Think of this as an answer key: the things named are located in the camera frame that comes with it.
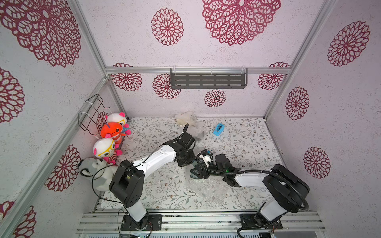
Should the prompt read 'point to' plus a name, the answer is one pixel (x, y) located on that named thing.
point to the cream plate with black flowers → (186, 117)
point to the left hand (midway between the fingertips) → (194, 162)
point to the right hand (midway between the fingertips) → (192, 167)
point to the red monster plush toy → (114, 129)
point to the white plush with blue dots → (120, 118)
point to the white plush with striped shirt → (106, 148)
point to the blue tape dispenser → (219, 129)
